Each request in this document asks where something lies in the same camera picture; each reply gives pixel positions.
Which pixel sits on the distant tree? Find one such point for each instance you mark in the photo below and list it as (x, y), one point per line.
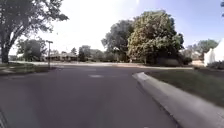
(206, 45)

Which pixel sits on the pole with sign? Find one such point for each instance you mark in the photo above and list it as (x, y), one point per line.
(49, 53)

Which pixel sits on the row of low houses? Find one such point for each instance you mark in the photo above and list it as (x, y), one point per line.
(66, 56)

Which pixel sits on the grass verge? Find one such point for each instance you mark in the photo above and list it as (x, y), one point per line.
(23, 68)

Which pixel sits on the concrete kerb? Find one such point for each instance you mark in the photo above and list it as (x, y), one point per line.
(180, 103)

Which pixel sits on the grass lawn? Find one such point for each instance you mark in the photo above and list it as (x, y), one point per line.
(196, 83)

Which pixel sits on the grey asphalt road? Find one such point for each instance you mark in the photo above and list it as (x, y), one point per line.
(83, 100)

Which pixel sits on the small tree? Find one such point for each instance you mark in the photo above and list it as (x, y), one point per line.
(31, 50)

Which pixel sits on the large light green tree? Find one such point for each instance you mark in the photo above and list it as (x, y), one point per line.
(153, 36)

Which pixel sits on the dark green tree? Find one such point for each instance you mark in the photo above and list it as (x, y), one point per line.
(116, 36)

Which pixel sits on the bush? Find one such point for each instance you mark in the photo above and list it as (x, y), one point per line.
(216, 65)

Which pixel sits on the big dark tree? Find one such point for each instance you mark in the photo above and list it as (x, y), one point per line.
(16, 16)

